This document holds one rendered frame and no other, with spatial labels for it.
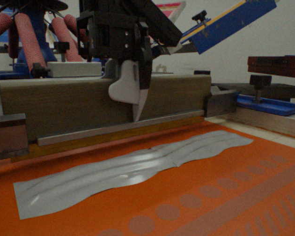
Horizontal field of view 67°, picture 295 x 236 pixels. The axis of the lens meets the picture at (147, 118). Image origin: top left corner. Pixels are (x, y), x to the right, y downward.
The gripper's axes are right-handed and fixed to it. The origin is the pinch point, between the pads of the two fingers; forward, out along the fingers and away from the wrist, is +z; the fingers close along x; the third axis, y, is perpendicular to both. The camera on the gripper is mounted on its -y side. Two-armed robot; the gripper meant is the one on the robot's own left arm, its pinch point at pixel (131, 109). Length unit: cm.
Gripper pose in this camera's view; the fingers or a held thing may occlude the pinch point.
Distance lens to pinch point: 37.1
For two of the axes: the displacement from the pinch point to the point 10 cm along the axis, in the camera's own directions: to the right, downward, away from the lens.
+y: -8.2, 1.4, -5.5
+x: 5.7, 2.3, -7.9
